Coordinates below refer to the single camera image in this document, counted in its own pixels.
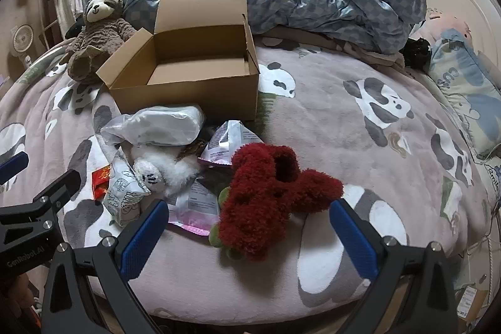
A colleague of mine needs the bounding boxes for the pink and white packet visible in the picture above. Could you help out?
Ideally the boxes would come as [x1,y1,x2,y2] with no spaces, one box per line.
[166,179,222,237]

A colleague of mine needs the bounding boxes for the tan bed sheet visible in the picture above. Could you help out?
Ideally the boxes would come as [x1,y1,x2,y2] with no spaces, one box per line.
[270,25,405,69]

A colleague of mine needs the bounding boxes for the brown cardboard box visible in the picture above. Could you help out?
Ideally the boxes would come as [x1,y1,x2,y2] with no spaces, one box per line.
[96,0,261,123]

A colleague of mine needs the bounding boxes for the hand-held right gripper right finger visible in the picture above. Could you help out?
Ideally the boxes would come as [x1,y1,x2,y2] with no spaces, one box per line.
[329,198,460,334]

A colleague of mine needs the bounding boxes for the dark cloth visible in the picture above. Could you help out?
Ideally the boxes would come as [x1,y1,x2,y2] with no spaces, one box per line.
[401,38,431,70]

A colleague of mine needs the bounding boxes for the brown sloth plush toy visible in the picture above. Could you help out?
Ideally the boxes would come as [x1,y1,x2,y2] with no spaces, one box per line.
[65,0,137,84]

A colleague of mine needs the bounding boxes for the white illustrated packet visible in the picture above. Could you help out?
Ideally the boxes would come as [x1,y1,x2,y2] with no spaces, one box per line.
[102,148,151,227]

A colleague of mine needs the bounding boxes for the clear plastic bag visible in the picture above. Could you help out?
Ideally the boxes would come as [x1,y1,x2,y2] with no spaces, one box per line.
[101,105,207,147]

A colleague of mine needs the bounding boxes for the red fuzzy plush slippers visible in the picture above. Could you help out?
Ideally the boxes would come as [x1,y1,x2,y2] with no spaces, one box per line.
[208,142,345,262]

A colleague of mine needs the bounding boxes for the white desk fan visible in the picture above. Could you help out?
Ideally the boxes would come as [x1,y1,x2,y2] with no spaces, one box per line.
[11,24,36,69]

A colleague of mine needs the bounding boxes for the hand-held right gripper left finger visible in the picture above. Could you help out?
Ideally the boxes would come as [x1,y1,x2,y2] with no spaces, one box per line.
[39,199,170,334]

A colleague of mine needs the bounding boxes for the white and purple packet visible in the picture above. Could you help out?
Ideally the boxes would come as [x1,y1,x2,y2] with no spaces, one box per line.
[198,120,265,166]

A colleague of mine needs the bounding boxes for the white fluffy plush toy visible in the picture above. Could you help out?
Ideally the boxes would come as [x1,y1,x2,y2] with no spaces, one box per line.
[131,144,200,198]

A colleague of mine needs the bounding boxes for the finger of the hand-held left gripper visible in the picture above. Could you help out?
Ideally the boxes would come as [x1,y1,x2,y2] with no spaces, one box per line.
[0,152,29,186]
[0,169,82,245]

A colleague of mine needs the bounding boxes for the pink plush toy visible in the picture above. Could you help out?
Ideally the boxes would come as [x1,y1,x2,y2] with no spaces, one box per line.
[425,11,476,45]

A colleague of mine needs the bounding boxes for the red packet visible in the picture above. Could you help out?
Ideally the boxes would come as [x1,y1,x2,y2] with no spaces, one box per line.
[92,165,115,199]

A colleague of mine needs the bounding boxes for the blue printed pillow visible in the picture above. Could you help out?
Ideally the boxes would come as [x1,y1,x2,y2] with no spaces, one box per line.
[428,28,501,158]

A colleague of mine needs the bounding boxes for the brown patterned packet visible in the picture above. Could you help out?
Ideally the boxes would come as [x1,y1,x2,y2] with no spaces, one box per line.
[176,140,208,162]

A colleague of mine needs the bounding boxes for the pale printed pillow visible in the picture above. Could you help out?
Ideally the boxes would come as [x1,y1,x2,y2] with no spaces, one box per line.
[479,160,501,209]

